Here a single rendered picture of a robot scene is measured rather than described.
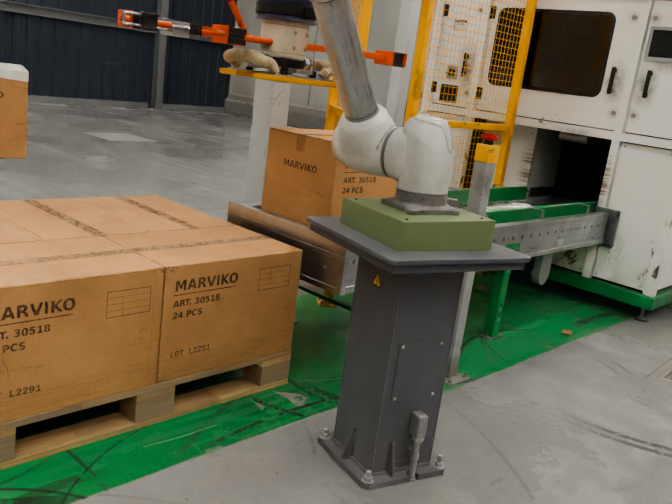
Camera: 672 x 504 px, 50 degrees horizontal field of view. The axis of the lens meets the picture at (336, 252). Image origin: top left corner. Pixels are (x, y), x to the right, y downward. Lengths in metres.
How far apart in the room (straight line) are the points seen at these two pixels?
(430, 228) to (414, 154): 0.23
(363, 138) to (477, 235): 0.44
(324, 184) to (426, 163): 0.74
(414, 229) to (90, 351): 1.02
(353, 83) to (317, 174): 0.75
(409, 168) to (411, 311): 0.42
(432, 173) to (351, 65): 0.38
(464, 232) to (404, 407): 0.57
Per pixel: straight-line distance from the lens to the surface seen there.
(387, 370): 2.14
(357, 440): 2.33
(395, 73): 6.10
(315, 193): 2.76
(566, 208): 4.31
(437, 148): 2.07
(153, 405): 2.47
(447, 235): 2.04
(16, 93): 3.61
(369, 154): 2.15
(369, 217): 2.07
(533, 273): 4.12
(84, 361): 2.26
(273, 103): 3.96
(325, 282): 2.70
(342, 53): 2.02
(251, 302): 2.56
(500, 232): 3.49
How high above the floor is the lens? 1.20
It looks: 14 degrees down
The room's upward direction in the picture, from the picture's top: 8 degrees clockwise
